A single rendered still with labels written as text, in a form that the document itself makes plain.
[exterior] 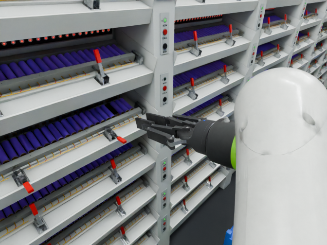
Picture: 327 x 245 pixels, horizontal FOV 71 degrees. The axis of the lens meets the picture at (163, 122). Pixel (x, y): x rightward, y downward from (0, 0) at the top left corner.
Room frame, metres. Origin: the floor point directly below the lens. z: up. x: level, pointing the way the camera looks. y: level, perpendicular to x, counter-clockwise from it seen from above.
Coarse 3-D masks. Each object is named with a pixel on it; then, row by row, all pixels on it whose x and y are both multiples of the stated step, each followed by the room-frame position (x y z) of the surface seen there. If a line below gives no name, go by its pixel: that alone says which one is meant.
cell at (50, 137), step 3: (45, 126) 0.58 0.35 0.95; (42, 129) 0.57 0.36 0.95; (45, 129) 0.57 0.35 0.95; (48, 129) 0.58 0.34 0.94; (42, 132) 0.57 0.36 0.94; (45, 132) 0.56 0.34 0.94; (48, 132) 0.56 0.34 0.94; (45, 135) 0.55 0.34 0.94; (48, 135) 0.55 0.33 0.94; (51, 135) 0.55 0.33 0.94; (48, 138) 0.54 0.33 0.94; (51, 138) 0.54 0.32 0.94; (54, 138) 0.55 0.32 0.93; (51, 141) 0.53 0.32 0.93
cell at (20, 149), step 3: (12, 138) 0.52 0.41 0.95; (15, 138) 0.52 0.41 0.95; (12, 141) 0.51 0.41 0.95; (15, 141) 0.51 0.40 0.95; (18, 141) 0.51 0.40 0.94; (12, 144) 0.50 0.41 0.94; (15, 144) 0.50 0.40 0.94; (18, 144) 0.50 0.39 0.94; (15, 147) 0.49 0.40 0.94; (18, 147) 0.49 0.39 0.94; (21, 147) 0.50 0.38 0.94; (18, 150) 0.49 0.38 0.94; (21, 150) 0.49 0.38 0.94; (24, 150) 0.49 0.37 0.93; (18, 153) 0.48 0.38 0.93; (21, 153) 0.48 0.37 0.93
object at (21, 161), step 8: (128, 112) 0.71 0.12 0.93; (136, 112) 0.72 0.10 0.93; (112, 120) 0.66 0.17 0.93; (120, 120) 0.67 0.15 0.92; (88, 128) 0.60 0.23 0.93; (96, 128) 0.61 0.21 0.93; (104, 128) 0.63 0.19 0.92; (72, 136) 0.56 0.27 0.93; (80, 136) 0.57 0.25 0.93; (88, 136) 0.59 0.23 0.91; (56, 144) 0.52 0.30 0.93; (64, 144) 0.53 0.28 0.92; (80, 144) 0.55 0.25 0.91; (32, 152) 0.48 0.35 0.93; (40, 152) 0.49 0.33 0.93; (48, 152) 0.50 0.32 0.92; (64, 152) 0.51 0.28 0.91; (16, 160) 0.45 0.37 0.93; (24, 160) 0.45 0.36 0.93; (32, 160) 0.47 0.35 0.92; (0, 168) 0.42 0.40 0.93; (8, 168) 0.43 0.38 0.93
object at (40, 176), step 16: (128, 96) 0.83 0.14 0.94; (80, 112) 0.69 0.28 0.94; (144, 112) 0.75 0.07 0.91; (128, 128) 0.67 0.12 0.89; (96, 144) 0.57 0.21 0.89; (112, 144) 0.59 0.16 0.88; (48, 160) 0.49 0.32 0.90; (64, 160) 0.50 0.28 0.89; (80, 160) 0.51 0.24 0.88; (32, 176) 0.43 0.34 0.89; (48, 176) 0.45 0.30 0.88; (0, 192) 0.38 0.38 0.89; (16, 192) 0.39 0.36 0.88; (32, 192) 0.42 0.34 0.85; (0, 208) 0.37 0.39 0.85
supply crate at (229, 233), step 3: (231, 228) 0.65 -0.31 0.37; (228, 231) 0.61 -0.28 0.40; (231, 231) 0.61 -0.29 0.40; (228, 234) 0.60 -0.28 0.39; (231, 234) 0.61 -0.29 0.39; (225, 237) 0.61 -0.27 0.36; (228, 237) 0.60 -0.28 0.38; (231, 237) 0.64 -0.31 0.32; (225, 240) 0.61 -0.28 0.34; (228, 240) 0.60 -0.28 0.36; (231, 240) 0.59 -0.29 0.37; (225, 243) 0.61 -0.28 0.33; (228, 243) 0.60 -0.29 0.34; (231, 243) 0.59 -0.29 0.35
